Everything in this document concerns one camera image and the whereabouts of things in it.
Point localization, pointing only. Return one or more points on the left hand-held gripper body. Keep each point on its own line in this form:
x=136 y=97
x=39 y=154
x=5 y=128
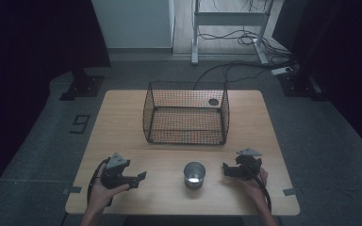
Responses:
x=117 y=169

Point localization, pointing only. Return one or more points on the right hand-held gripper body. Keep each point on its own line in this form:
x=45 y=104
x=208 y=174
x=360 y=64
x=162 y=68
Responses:
x=249 y=164

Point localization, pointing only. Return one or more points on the shiny metal cup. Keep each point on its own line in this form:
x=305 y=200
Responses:
x=194 y=175

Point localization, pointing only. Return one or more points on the person's right hand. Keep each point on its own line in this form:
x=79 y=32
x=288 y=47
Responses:
x=254 y=188

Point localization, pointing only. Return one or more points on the person's left hand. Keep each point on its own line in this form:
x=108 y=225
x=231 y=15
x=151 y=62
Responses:
x=102 y=194

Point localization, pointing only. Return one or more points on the grey tape piece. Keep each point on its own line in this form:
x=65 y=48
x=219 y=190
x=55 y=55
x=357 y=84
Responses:
x=289 y=191
x=73 y=190

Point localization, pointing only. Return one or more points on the black round table grommet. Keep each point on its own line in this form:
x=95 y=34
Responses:
x=213 y=102

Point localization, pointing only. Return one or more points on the black stand base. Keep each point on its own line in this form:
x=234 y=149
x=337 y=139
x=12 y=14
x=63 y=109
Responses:
x=83 y=86
x=300 y=84

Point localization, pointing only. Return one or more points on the white power strip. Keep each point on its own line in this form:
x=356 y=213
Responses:
x=281 y=71

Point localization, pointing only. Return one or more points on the white cabinet panel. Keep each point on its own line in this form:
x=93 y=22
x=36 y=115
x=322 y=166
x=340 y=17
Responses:
x=132 y=22

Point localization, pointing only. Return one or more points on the dark curtain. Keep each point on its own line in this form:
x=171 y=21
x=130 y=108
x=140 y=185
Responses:
x=342 y=47
x=28 y=47

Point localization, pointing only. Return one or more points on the white metal desk frame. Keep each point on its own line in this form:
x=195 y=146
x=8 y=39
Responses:
x=229 y=19

